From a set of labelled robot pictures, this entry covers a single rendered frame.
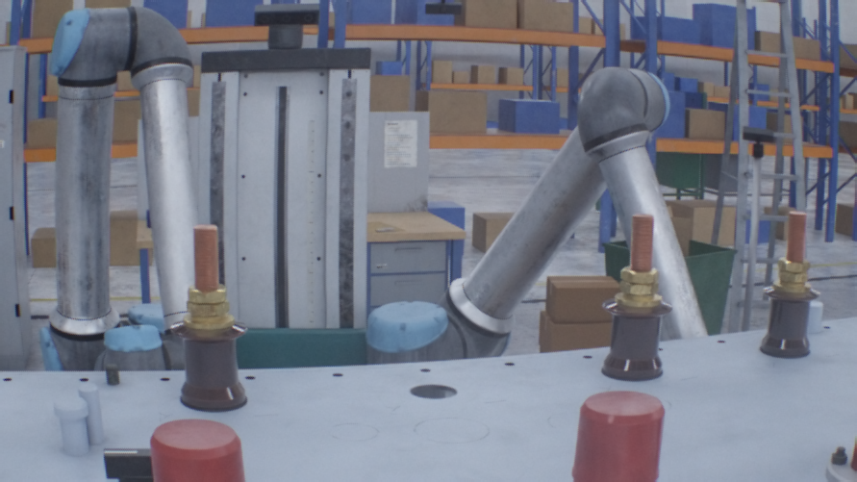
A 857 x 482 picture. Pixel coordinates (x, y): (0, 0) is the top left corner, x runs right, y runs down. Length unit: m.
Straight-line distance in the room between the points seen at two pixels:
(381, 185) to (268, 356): 4.13
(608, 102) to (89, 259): 0.93
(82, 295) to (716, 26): 9.25
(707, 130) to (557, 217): 8.76
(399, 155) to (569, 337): 1.63
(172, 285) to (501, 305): 0.68
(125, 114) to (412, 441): 7.92
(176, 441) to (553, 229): 1.27
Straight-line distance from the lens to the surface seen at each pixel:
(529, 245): 1.88
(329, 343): 1.98
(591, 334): 5.20
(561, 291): 5.13
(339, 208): 1.97
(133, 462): 0.82
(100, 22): 1.66
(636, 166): 1.64
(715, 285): 5.60
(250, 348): 1.99
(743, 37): 6.91
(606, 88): 1.67
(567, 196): 1.83
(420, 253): 5.48
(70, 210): 1.72
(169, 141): 1.63
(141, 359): 1.41
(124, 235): 8.91
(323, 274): 2.04
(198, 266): 1.12
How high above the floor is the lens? 1.75
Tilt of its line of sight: 10 degrees down
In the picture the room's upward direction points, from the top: 1 degrees clockwise
